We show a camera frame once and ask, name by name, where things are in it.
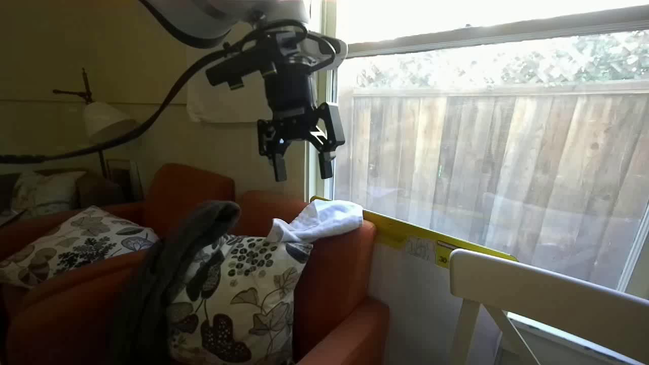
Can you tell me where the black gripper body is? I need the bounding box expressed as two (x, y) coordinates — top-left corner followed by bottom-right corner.
(260, 33), (322, 137)

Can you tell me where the white towel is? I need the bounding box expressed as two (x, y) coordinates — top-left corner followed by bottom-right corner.
(268, 196), (364, 246)

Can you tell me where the orange sofa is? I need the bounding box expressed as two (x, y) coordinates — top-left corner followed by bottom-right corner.
(0, 162), (239, 261)

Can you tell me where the yellow tape strip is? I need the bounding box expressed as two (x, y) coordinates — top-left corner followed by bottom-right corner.
(311, 194), (515, 270)

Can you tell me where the orange armchair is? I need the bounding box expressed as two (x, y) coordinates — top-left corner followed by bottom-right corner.
(2, 189), (391, 365)

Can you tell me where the floral pillow with dark leaves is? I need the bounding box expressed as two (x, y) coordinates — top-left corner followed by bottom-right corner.
(166, 231), (314, 365)

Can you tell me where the white shade lamp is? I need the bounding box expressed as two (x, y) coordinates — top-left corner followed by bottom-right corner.
(82, 100), (139, 178)

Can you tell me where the dark grey blanket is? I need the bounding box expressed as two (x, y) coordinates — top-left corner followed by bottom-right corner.
(108, 199), (243, 365)

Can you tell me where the floral pillow with grey flowers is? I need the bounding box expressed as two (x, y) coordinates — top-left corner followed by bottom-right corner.
(0, 205), (161, 292)

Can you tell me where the white background pillow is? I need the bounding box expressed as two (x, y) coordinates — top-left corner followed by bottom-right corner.
(8, 168), (87, 220)

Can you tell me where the white wooden chair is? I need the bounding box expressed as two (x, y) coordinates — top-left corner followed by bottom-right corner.
(444, 248), (649, 365)

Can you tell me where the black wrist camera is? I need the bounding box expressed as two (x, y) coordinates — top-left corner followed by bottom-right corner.
(202, 39), (273, 92)

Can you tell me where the white wall sheet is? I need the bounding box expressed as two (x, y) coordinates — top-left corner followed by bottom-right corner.
(185, 66), (273, 126)

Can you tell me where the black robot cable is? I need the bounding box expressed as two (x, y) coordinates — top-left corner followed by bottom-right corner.
(0, 18), (347, 166)

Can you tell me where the window with white frame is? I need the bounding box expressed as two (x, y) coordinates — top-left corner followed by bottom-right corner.
(307, 0), (649, 300)

